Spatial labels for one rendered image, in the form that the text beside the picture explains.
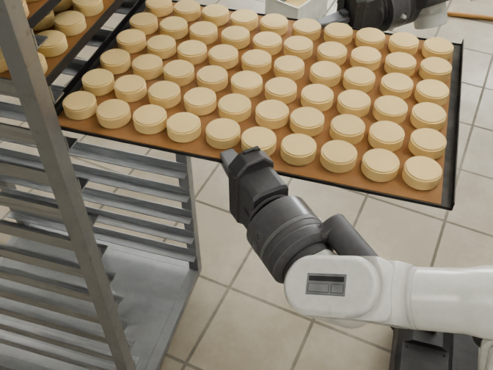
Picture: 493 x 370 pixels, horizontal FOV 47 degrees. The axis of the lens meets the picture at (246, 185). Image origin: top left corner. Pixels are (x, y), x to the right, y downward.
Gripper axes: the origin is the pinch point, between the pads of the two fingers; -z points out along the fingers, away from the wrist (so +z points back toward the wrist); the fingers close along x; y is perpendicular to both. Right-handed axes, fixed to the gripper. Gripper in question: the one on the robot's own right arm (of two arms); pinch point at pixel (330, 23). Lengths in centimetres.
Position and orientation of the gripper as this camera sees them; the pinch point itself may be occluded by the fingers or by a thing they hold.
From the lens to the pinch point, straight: 110.4
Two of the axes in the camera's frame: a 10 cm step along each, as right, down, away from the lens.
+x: 0.0, -6.9, -7.3
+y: 4.8, 6.4, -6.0
